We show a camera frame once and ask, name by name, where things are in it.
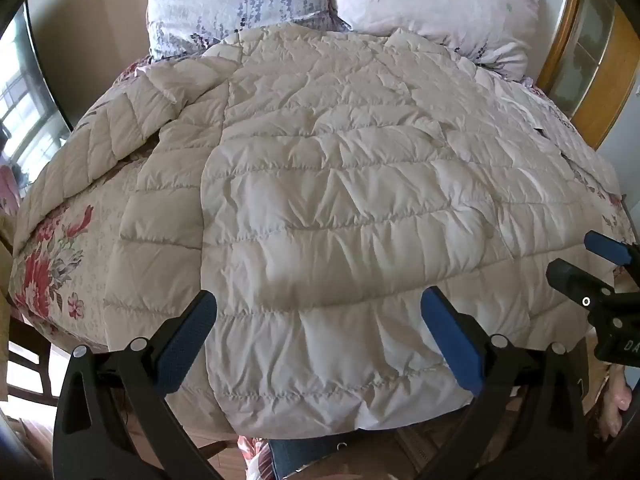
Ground beige quilted duvet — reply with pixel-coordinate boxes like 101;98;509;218
14;25;628;440

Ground pink patterned cloth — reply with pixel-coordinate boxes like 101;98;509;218
236;435;275;480

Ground person's blue jeans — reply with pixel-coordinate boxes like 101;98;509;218
269;435;353;480

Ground pink tree print pillow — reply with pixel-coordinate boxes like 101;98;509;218
327;0;543;82

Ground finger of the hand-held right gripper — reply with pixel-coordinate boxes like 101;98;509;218
583;230;640;267
545;258;640;322

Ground person's right hand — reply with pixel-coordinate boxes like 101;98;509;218
597;367;633;444

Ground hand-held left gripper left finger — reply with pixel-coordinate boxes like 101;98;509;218
52;289;236;480

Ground wooden cabinet with glass door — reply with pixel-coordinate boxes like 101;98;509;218
492;0;636;150

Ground floral quilted bedspread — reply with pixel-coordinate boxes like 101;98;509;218
9;55;637;351

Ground dark wooden chair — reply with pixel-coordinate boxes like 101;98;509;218
0;305;68;413

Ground window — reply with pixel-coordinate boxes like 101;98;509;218
0;10;72;181

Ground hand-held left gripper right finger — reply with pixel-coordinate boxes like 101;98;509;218
415;286;599;480

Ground lavender flower print pillow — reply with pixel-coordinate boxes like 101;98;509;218
146;0;353;61

